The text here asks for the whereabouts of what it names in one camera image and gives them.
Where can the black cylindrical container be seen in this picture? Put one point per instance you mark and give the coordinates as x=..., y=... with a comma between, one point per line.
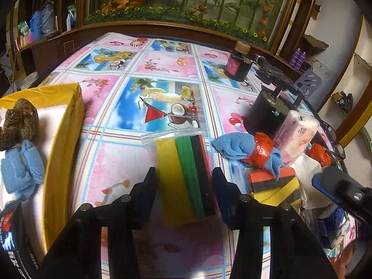
x=267, y=114

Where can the artificial flower display panel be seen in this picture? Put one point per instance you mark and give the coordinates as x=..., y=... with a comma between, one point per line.
x=252, y=20

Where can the bagged multicolour sponge pack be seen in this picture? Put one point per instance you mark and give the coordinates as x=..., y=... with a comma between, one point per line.
x=183, y=174

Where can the unbagged multicolour sponge block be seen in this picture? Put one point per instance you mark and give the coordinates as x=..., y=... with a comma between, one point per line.
x=268, y=190

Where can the pink tissue pack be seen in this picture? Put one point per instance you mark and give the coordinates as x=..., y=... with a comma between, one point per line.
x=294, y=135

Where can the dark bottle pink label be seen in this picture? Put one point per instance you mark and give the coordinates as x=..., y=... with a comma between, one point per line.
x=238, y=64

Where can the brown knitted item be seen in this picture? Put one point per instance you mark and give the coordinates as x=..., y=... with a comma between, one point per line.
x=20, y=123

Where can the yellow taped storage box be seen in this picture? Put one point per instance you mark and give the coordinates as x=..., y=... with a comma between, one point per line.
x=60, y=109

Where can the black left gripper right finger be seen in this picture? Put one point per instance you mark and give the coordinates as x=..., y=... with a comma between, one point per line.
x=294, y=250

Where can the black printed packet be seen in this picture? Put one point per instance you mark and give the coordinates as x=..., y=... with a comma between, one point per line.
x=14, y=241

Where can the plain blue towel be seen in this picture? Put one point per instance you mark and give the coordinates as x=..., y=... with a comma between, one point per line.
x=22, y=170

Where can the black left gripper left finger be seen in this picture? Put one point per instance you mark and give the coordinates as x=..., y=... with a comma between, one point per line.
x=76, y=253

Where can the purple spray cans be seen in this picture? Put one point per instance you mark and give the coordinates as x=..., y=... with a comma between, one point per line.
x=297, y=59

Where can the blue towel with red bag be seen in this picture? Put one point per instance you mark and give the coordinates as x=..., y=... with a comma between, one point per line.
x=257, y=151

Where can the black mini tripod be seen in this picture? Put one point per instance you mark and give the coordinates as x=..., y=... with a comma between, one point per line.
x=269, y=74

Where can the blue bag on shelf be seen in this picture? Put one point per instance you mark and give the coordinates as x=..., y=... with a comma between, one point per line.
x=42, y=23

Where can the black eyeglasses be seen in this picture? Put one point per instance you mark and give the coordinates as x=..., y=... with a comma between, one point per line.
x=338, y=149

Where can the colourful printed tablecloth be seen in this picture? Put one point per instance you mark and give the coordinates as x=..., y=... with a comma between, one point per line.
x=134, y=86

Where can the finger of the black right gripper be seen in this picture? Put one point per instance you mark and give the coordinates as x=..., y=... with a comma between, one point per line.
x=344, y=191

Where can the white cloth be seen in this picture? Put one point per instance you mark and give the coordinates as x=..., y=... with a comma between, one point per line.
x=305, y=168

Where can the dark wooden cabinet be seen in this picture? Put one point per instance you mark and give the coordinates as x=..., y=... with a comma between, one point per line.
x=49, y=53

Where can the red plastic bag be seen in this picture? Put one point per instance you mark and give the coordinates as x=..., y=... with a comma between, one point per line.
x=318, y=153

